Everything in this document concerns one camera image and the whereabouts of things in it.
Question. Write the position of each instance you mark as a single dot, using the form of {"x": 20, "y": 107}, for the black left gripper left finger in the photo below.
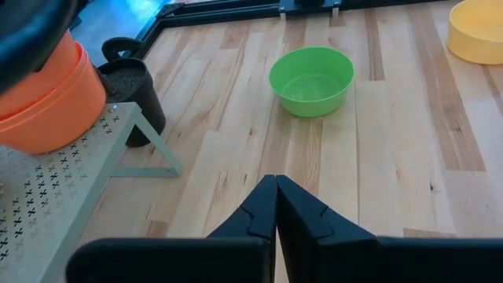
{"x": 236, "y": 259}

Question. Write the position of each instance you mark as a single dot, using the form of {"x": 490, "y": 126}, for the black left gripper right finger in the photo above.
{"x": 334, "y": 259}

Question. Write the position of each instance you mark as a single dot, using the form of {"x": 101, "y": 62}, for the green plastic mini bowl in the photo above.
{"x": 310, "y": 82}

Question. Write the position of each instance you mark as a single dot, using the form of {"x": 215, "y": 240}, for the orange plastic mini bowl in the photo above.
{"x": 31, "y": 94}
{"x": 51, "y": 126}

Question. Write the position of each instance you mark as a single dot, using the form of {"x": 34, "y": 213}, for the yellow plastic mini bowl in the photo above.
{"x": 479, "y": 35}

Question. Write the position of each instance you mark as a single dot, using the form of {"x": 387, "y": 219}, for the black cup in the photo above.
{"x": 145, "y": 102}

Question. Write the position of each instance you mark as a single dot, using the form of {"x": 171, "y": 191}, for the pale green perforated metal shelf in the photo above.
{"x": 47, "y": 204}

